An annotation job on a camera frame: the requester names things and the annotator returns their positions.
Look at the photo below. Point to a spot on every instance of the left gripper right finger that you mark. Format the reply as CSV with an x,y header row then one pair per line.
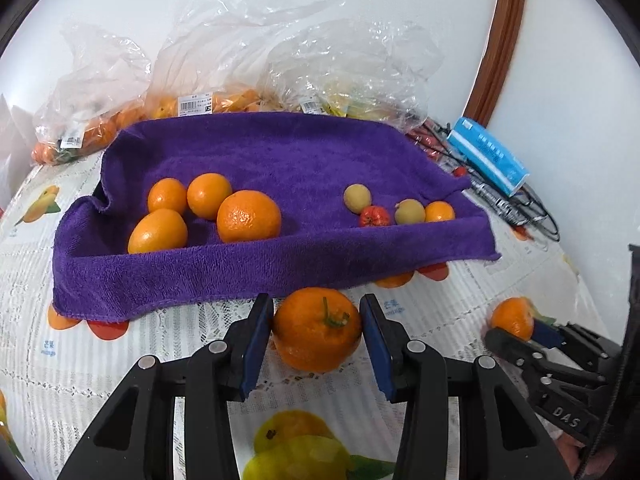
x,y
501,437

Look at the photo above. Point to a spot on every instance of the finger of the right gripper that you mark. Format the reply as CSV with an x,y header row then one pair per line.
x,y
525,355
575,341

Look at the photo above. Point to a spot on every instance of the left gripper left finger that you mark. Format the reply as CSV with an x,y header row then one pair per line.
x,y
132,436

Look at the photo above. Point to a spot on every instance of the small orange mandarin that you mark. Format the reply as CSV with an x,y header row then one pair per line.
x,y
439,211

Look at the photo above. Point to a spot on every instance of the green-yellow round fruit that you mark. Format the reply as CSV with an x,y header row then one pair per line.
x,y
409,211
357,197

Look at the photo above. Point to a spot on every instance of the small red tomato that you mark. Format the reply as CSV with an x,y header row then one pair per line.
x,y
374,216

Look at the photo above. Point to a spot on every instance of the person's right hand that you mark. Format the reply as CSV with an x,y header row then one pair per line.
x,y
598,464

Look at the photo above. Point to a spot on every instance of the red cherry tomato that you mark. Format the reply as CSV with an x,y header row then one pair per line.
x,y
459,172

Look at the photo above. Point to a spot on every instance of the blue tissue pack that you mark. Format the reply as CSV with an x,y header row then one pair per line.
x,y
490,157

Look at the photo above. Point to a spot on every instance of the purple towel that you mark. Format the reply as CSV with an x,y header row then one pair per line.
x,y
304,163

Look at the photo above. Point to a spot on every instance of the bag of red fruit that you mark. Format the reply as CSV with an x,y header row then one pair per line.
x,y
431,137

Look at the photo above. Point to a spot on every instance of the clear bag of yellow fruit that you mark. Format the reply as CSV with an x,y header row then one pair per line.
x,y
375,71

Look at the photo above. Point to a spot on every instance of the white plastic bag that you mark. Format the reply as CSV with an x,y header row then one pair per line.
x,y
17,139

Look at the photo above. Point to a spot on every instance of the clear bag of oranges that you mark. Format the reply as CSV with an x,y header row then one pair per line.
x,y
103,94

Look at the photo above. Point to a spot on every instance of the clear bag of kumquats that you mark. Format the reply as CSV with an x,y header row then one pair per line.
x,y
216,48

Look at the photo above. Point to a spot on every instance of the brown door frame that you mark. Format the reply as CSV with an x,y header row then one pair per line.
x,y
496,61

